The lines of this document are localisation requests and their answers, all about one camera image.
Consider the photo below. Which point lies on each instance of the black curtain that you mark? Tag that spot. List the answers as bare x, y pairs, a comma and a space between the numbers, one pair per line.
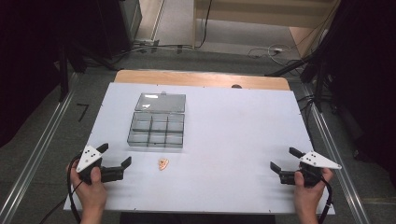
28, 62
370, 77

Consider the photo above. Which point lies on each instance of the person's dark clothing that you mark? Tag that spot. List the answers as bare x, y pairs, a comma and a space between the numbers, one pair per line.
197, 219

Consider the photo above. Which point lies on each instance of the black metal stand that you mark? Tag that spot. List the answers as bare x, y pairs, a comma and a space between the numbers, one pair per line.
319, 87

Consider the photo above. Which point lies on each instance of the white table board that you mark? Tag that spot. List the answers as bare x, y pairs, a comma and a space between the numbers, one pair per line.
224, 130

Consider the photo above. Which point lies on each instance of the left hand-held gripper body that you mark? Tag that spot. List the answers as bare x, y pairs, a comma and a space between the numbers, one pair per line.
88, 158

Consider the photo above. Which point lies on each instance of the person's right hand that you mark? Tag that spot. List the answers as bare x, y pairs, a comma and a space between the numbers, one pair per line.
306, 196

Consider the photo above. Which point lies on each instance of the person's left hand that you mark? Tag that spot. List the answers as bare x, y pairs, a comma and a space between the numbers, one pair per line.
91, 193

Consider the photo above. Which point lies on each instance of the clear plastic compartment box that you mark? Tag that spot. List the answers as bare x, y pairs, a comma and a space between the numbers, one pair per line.
157, 126

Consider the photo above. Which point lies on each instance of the light wooden furniture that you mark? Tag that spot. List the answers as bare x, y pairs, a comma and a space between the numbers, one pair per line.
249, 17

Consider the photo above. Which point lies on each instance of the dark cabinet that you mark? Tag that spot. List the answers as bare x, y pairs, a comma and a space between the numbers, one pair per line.
120, 28

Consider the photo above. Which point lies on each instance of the small orange triangular piece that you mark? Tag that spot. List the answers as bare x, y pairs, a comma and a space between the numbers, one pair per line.
163, 163

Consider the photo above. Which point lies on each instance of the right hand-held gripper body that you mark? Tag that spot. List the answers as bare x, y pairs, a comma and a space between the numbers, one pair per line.
316, 160

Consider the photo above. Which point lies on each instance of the aluminium floor rail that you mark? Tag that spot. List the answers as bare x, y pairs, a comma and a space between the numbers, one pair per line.
34, 166
353, 202

